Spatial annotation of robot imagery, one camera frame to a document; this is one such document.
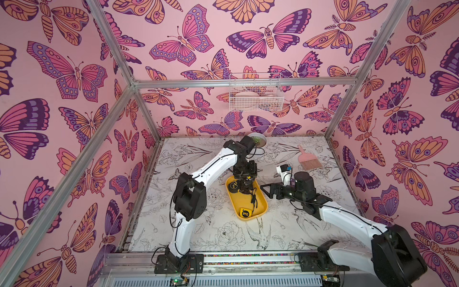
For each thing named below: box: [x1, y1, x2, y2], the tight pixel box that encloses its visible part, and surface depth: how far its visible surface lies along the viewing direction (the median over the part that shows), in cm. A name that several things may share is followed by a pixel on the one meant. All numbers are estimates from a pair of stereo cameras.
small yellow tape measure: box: [239, 208, 253, 219], surface depth 87 cm
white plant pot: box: [247, 132, 268, 149], surface depth 107 cm
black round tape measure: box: [228, 181, 240, 194], surface depth 96 cm
